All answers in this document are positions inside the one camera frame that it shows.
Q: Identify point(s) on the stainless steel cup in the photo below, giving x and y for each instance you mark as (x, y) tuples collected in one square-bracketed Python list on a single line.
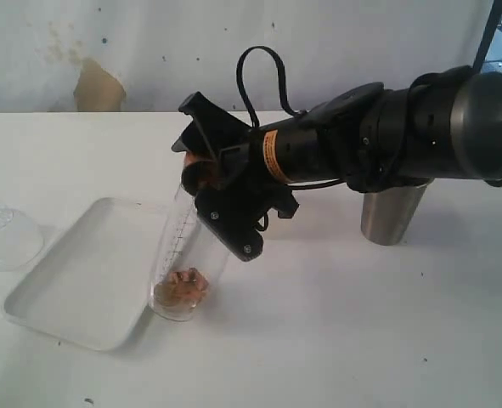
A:
[(386, 215)]

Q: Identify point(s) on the clear dome strainer lid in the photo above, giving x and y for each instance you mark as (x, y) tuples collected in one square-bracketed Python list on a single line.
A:
[(20, 238)]

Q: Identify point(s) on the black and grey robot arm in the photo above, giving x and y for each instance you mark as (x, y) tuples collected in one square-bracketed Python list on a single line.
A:
[(444, 126)]

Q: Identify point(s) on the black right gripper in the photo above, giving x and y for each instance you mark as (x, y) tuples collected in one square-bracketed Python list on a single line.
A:
[(256, 169)]

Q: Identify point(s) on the clear plastic shaker cup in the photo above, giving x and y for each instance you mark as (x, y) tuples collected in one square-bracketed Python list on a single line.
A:
[(186, 243)]

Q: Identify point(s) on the small amber bowl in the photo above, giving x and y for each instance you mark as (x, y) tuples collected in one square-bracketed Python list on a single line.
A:
[(200, 172)]

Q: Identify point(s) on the white rectangular tray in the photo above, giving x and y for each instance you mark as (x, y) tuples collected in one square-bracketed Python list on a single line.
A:
[(91, 285)]

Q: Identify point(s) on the black metal frame post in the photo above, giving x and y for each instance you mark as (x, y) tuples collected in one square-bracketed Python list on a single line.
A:
[(488, 35)]

